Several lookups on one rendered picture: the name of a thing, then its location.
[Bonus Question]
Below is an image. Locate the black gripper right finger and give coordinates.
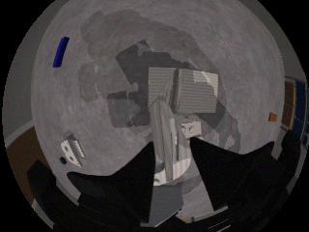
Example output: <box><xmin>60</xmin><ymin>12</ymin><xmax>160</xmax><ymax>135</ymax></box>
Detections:
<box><xmin>189</xmin><ymin>136</ymin><xmax>275</xmax><ymax>212</ymax></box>

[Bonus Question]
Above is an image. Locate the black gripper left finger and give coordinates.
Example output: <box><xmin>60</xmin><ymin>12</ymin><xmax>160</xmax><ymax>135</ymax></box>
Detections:
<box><xmin>66</xmin><ymin>140</ymin><xmax>155</xmax><ymax>223</ymax></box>

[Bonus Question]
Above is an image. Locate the brown flat rectangular plate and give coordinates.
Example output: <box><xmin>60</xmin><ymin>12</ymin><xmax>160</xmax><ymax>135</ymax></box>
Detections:
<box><xmin>269</xmin><ymin>112</ymin><xmax>277</xmax><ymax>123</ymax></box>

